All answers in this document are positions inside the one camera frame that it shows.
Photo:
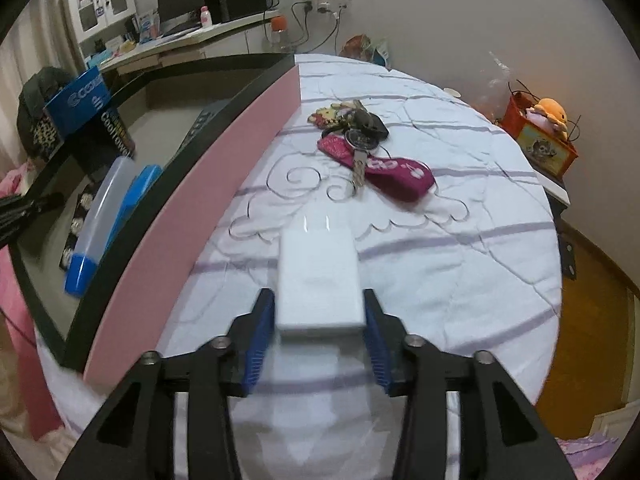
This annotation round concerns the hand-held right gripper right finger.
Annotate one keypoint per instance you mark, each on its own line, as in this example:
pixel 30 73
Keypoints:
pixel 377 350

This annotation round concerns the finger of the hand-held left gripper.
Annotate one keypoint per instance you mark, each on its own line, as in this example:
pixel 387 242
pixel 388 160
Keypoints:
pixel 30 207

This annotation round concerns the white wall socket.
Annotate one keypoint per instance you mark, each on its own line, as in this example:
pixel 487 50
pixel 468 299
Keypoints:
pixel 326 3
pixel 310 3
pixel 342 3

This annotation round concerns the silver key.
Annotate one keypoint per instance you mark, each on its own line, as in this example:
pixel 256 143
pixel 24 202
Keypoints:
pixel 357 175

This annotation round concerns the purple patterned cloth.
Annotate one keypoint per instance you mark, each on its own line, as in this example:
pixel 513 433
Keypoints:
pixel 595 450

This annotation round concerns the blue plastic case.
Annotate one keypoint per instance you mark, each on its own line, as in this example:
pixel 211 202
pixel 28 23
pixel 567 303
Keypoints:
pixel 142 182

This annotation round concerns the red printed box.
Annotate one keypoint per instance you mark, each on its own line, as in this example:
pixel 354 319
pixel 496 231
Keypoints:
pixel 540 150

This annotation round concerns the clear bottle with red cap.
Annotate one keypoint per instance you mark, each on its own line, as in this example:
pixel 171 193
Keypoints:
pixel 279 35

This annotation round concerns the pink cardboard box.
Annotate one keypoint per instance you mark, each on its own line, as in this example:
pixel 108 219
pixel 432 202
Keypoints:
pixel 200 220

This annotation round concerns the clear plastic bag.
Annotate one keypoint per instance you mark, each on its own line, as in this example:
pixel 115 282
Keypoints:
pixel 500 80

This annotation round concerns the white charger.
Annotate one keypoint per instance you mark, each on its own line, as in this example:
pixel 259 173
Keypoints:
pixel 320 280

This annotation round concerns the orange plush toy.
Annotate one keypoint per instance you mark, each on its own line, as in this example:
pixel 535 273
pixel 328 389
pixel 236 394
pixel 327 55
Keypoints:
pixel 550 112

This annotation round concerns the white striped quilt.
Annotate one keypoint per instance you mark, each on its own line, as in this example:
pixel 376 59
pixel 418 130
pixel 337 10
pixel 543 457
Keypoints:
pixel 475 260

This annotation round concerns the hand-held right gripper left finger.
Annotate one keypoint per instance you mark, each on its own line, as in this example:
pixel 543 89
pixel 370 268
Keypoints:
pixel 257 345

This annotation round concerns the white desk with drawers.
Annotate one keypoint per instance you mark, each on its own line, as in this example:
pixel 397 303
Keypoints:
pixel 210 35

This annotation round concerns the yellow cartoon key charm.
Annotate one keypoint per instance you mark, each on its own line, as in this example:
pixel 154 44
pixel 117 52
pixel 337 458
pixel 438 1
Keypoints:
pixel 330 115

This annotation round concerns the clear case with blue cap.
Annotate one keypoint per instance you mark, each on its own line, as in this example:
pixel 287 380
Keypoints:
pixel 100 210

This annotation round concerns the blue and white package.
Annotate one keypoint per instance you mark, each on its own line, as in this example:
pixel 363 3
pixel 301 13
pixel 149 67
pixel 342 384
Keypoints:
pixel 148 27

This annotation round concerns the black car key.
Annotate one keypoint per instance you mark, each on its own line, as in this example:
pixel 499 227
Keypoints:
pixel 372 125

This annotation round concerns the white bottle with pink cap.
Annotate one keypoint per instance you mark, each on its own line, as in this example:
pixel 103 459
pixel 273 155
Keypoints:
pixel 205 17

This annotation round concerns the white glass-door cabinet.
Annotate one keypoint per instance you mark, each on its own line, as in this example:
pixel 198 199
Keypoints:
pixel 95 0

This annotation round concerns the leopard print cloth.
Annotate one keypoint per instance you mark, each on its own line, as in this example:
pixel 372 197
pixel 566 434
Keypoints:
pixel 45 135

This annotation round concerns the pink fleece blanket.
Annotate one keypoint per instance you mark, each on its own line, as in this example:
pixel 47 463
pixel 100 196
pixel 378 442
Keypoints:
pixel 30 360

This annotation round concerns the black remote control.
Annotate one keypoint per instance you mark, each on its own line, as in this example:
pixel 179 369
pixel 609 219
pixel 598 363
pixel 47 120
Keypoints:
pixel 205 120

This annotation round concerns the blue and black cylinder canister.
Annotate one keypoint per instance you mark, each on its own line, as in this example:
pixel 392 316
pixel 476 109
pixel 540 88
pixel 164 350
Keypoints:
pixel 75 102

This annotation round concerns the colourful snack bags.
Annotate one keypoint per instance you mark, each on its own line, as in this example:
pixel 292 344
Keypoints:
pixel 362 50

